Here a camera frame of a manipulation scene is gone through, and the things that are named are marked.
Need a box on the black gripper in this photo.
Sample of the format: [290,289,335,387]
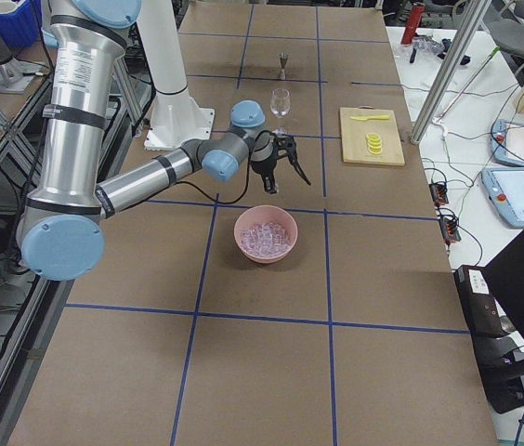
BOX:
[250,151,278,193]

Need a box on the steel cocktail jigger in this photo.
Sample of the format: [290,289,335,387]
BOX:
[279,52,289,80]

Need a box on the pink bowl of ice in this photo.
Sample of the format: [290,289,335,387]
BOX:
[233,205,298,264]

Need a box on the clear wine glass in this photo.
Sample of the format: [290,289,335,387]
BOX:
[270,88,291,120]

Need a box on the wooden cutting board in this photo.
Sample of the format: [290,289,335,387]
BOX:
[339,107,405,166]

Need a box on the yellow plastic knife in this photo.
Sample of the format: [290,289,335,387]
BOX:
[349,114,390,122]

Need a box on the red bottle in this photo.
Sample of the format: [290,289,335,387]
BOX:
[400,2,425,46]

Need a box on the near blue teach pendant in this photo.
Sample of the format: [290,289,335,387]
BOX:
[480,167,524,229]

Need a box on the blue teach pendant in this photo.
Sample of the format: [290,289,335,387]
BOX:
[480,167,524,229]
[491,119,524,167]

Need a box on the far blue teach pendant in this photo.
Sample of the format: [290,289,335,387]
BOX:
[491,119,524,167]

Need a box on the black computer box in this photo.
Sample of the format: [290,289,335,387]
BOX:
[453,265,524,414]

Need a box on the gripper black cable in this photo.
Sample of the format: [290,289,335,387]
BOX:
[176,129,277,205]

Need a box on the white camera pedestal column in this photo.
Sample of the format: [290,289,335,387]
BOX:
[137,0,215,151]

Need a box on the green handled reacher stick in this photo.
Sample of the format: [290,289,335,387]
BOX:
[431,46,500,126]

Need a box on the aluminium frame post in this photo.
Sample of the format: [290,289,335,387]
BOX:
[410,0,491,145]

